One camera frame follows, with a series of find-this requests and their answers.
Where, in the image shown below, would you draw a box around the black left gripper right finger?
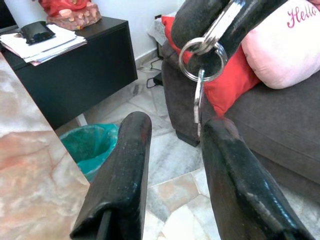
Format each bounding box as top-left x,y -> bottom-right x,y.
199,117 -> 317,240

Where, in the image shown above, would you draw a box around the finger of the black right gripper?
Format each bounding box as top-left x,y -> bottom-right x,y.
171,0 -> 234,76
216,0 -> 294,60

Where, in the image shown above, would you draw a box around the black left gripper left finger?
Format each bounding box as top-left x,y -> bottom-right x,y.
69,111 -> 153,240

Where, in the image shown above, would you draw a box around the silver keys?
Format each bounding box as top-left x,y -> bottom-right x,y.
178,0 -> 245,140

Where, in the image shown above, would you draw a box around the white lace cloth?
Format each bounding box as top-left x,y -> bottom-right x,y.
147,18 -> 168,45

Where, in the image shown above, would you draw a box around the pink pillow with lettering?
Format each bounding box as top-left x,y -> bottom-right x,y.
240,0 -> 320,90

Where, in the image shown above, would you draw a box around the teal lined waste bin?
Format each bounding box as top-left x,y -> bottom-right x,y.
59,122 -> 120,184

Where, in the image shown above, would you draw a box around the black power adapter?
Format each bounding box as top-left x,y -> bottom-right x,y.
146,71 -> 165,89

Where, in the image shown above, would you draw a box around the red cushion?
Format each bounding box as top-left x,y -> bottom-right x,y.
161,15 -> 262,118

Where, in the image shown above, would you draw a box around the dark grey fabric sofa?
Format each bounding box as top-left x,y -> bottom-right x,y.
161,41 -> 320,186

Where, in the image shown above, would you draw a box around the marble pattern board on legs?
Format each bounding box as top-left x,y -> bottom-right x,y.
0,51 -> 91,240

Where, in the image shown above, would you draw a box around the red and pink statue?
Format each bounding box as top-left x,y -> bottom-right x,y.
38,0 -> 103,32

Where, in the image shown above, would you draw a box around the black cabinet with papers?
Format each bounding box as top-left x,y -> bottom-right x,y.
1,16 -> 139,131

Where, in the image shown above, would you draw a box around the white paper stack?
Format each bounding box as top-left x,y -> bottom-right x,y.
0,23 -> 89,67

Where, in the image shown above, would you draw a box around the black leather pouch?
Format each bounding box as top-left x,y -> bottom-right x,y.
19,20 -> 56,46

